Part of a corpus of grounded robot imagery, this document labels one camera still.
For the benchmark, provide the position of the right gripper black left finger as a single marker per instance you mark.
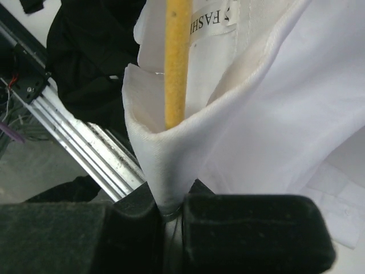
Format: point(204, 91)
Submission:
point(126, 237)

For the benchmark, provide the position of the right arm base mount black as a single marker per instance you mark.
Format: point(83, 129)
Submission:
point(19, 70)

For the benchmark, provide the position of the black garment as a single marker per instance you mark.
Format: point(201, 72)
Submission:
point(89, 45)

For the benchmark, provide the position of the white shirt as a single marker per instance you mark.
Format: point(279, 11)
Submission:
point(274, 105)

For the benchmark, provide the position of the yellow plastic hanger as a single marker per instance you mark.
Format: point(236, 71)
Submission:
point(177, 35)

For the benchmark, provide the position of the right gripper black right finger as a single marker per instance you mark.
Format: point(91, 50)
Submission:
point(253, 234)

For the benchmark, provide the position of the aluminium frame rail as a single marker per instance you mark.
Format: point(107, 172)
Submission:
point(102, 155)

